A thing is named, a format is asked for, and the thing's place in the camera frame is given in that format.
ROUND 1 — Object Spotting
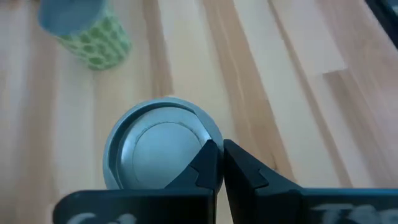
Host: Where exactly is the black metal rig frame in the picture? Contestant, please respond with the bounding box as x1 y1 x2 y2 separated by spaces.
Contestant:
365 0 398 49

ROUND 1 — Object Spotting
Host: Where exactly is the green dotted can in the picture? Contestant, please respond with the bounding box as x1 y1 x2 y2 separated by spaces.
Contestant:
37 0 132 71

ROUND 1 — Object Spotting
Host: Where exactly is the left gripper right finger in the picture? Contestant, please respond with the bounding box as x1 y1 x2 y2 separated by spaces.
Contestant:
223 139 398 224

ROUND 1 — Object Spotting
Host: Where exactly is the teal can orange slice print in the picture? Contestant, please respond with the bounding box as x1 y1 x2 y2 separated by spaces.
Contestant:
102 96 224 191

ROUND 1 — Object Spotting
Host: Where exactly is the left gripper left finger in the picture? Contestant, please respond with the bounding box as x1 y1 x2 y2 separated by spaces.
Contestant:
52 139 224 224

